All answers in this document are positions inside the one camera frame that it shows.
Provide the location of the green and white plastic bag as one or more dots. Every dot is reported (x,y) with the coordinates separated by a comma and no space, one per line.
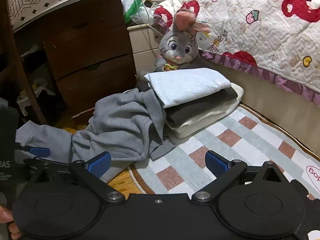
(131,7)

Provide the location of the folded cream garment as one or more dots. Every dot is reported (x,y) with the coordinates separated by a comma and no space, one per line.
(200,127)

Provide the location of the grey knit sweater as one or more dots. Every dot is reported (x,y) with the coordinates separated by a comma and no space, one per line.
(120,125)

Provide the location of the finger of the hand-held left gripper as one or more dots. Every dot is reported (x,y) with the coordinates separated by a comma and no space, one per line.
(38,152)

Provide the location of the white crumpled bag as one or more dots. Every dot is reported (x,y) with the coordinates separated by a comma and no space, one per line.
(37,87)

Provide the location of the checkered rug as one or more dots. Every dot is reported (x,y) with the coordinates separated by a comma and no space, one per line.
(225,135)

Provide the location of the grey plush rabbit toy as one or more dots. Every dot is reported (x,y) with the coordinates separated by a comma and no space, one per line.
(178,45)

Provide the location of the white quilted bedspread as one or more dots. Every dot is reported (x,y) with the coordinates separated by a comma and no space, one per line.
(262,30)

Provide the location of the clear plastic bag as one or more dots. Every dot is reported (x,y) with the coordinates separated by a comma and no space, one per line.
(142,15)

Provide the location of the folded pale grey garment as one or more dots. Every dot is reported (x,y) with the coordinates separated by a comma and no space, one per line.
(190,85)

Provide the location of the beige bedside cabinet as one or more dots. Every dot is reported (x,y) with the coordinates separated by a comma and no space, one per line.
(145,42)

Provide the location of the stack of folded clothes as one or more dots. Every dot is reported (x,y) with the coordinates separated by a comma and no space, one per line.
(200,110)

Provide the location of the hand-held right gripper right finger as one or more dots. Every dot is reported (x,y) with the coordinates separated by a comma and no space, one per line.
(216,163)

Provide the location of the person's left hand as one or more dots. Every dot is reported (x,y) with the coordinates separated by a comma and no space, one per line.
(7,215)

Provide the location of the beige bed base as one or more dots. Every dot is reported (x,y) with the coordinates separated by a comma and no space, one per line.
(275,110)

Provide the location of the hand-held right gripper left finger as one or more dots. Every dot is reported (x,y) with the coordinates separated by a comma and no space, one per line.
(100,163)

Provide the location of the brown wooden drawer desk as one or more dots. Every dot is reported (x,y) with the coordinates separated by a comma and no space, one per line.
(87,47)

